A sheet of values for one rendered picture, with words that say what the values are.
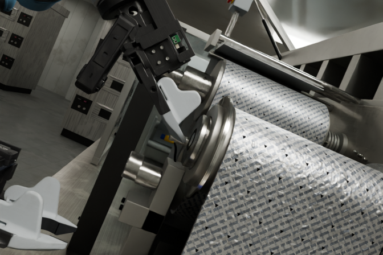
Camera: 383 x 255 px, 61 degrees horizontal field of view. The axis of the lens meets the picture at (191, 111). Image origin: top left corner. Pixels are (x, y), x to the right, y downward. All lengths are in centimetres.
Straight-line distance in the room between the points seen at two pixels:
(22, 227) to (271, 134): 30
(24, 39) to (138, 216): 748
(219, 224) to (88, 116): 520
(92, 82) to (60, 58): 1043
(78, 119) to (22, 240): 525
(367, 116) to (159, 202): 48
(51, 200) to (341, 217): 36
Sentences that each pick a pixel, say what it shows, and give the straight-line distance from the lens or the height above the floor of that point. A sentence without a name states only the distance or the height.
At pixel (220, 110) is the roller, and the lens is 42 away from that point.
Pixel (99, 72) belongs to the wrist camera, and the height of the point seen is 128.
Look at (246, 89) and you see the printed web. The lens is 64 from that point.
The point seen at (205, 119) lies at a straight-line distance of 43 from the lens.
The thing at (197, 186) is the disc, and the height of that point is 121.
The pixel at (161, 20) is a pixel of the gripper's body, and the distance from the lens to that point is 45.
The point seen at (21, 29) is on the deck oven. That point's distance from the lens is 797.
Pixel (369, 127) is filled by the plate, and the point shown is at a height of 139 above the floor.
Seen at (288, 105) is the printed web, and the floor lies 137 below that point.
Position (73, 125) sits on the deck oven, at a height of 24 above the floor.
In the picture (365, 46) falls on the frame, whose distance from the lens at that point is 92.
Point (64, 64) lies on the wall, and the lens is 1079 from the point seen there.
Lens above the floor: 129
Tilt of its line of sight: 1 degrees down
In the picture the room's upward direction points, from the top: 23 degrees clockwise
